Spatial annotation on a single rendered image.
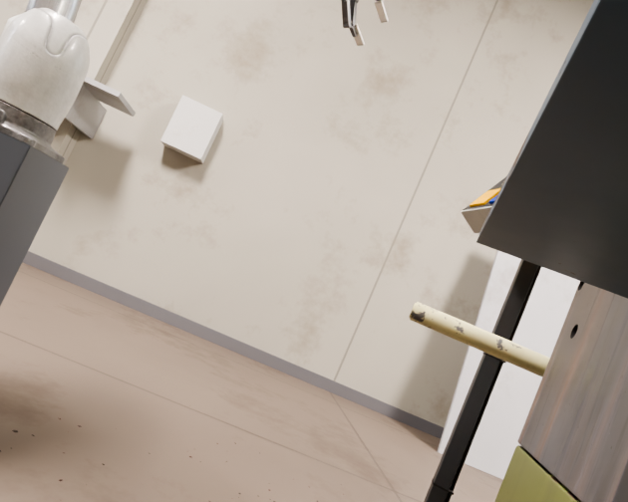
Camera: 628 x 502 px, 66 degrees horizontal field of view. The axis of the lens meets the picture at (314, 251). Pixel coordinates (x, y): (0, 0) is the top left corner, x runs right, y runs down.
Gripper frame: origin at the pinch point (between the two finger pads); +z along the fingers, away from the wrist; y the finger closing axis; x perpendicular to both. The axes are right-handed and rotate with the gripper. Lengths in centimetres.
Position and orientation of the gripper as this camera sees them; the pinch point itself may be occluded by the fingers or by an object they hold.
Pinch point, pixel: (372, 30)
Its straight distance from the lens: 174.9
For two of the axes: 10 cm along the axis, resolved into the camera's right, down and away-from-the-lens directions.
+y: 6.1, -7.1, 3.5
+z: 4.1, 6.6, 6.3
